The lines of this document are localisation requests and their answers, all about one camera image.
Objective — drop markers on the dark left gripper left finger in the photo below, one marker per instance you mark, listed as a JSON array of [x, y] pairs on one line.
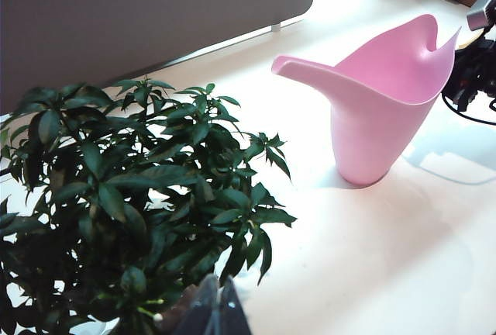
[[201, 311]]

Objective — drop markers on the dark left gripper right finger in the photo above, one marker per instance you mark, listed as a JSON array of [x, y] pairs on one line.
[[234, 311]]

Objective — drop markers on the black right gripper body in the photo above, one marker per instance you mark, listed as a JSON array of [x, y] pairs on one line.
[[474, 71]]

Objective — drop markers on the pink plastic watering can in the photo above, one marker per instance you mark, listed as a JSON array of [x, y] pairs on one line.
[[372, 125]]

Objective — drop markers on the green leafy potted plant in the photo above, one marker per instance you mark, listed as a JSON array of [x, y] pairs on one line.
[[116, 195]]

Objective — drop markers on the metal divider foot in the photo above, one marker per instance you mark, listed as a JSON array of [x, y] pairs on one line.
[[275, 27]]

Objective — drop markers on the long grey-brown desk divider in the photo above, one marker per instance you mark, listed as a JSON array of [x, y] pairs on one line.
[[135, 13]]

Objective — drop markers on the silver camera box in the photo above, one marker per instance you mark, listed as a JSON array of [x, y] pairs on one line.
[[482, 11]]

